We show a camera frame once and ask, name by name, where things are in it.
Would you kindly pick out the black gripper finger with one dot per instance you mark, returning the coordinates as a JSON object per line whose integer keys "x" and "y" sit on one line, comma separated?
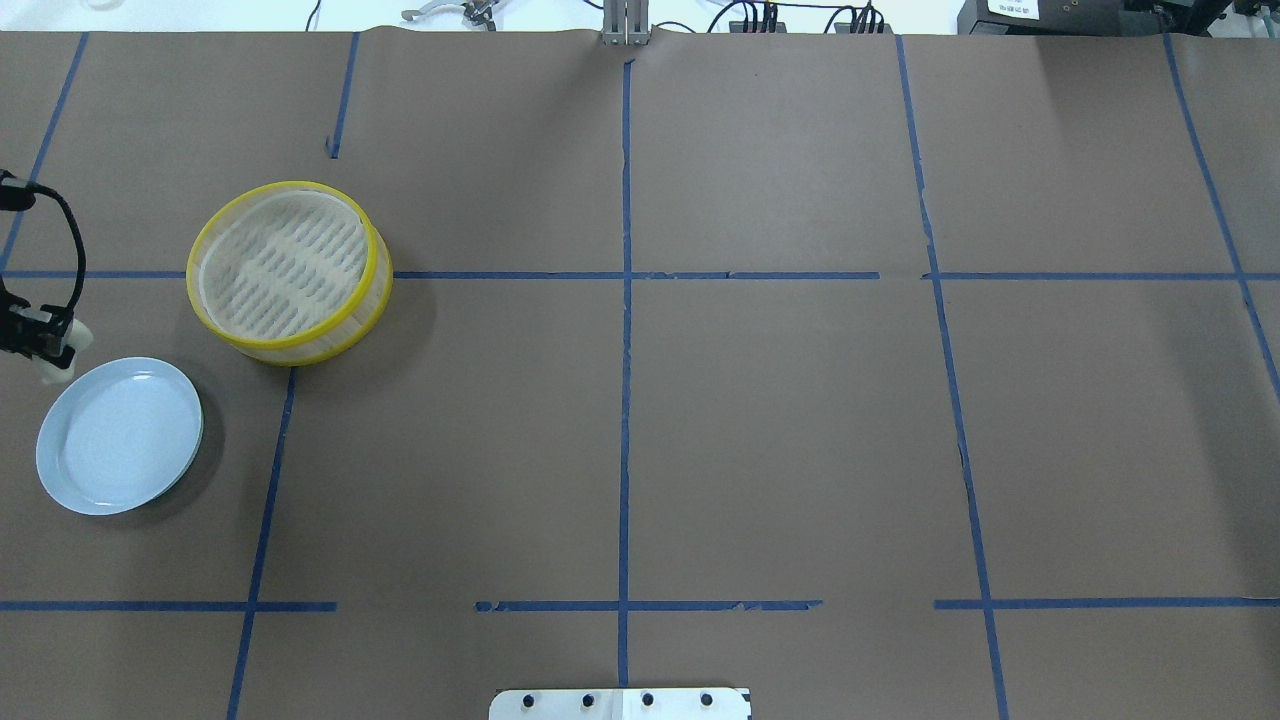
{"x": 23, "y": 326}

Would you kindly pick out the white steamed bun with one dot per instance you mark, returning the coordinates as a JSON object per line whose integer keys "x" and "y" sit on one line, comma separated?
{"x": 55, "y": 362}

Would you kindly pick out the yellow rimmed steamer basket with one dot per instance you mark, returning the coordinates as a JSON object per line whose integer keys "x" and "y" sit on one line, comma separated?
{"x": 292, "y": 273}

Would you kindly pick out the light blue round plate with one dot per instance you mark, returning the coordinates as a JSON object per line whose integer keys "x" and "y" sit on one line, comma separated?
{"x": 120, "y": 436}

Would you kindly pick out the black device top right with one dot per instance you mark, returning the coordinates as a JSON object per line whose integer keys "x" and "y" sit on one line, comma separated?
{"x": 1088, "y": 18}

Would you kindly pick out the aluminium frame post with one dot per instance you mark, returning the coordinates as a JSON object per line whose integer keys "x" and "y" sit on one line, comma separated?
{"x": 626, "y": 22}

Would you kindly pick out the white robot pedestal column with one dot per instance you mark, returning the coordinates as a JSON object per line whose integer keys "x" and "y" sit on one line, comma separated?
{"x": 623, "y": 703}

